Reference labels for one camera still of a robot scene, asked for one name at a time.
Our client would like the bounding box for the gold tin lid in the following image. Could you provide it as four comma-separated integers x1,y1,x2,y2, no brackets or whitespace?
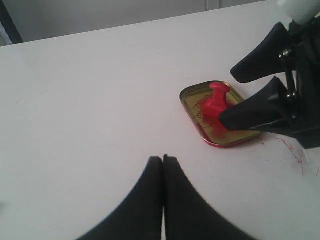
179,81,262,148

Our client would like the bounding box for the red stamp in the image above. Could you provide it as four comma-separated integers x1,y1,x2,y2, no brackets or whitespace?
202,82,231,118

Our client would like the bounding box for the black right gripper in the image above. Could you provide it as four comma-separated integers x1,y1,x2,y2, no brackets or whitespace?
218,18,320,149

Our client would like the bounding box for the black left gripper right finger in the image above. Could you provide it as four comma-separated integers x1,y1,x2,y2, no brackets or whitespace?
163,155,252,240

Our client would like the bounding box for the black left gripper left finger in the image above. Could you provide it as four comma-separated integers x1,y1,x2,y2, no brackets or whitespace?
79,156,163,240

